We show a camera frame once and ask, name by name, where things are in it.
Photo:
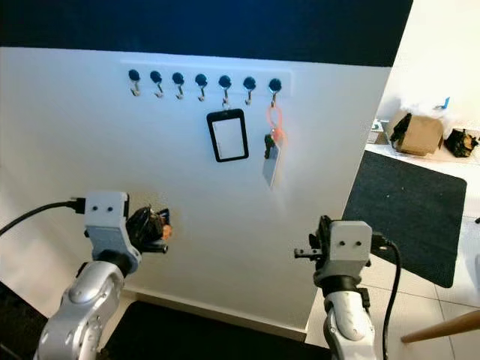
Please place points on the black framed badge holder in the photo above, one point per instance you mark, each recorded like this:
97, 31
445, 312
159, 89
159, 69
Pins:
229, 136

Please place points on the grey card tag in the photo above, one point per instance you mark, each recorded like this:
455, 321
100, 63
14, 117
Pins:
271, 171

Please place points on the white wall hook rack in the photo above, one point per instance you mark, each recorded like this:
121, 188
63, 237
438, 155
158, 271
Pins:
210, 66

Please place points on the brown cardboard box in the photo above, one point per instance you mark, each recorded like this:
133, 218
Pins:
420, 135

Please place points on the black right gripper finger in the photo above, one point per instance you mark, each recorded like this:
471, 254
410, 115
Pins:
320, 227
328, 229

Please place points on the wooden rail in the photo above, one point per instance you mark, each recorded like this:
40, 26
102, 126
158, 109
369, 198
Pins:
442, 326

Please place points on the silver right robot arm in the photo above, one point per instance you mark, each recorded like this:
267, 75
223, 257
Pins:
345, 322

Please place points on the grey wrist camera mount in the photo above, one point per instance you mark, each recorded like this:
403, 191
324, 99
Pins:
109, 217
351, 247

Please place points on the small blue item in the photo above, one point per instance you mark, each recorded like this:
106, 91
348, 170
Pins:
445, 103

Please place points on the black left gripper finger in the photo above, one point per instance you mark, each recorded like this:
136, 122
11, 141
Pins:
137, 223
155, 235

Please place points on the dark blue holder with keys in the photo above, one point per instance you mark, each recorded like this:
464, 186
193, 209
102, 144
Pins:
165, 223

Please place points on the white and teal box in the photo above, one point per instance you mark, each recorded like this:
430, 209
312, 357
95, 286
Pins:
379, 133

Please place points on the small black key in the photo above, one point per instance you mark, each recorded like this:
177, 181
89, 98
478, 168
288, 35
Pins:
268, 145

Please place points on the black bag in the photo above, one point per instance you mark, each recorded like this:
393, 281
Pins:
462, 142

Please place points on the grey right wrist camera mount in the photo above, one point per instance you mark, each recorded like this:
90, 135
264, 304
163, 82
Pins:
351, 247

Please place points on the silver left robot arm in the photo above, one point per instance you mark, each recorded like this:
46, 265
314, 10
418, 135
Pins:
86, 307

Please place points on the white plastic bag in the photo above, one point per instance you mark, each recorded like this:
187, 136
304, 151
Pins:
424, 111

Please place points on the dark grey floor mat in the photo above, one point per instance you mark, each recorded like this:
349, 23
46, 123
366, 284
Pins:
405, 214

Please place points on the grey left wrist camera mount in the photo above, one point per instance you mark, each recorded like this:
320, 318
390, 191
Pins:
109, 217

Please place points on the dark blue knob hook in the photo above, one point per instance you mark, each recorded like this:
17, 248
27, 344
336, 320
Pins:
200, 78
156, 76
178, 77
249, 81
275, 83
133, 74
224, 80

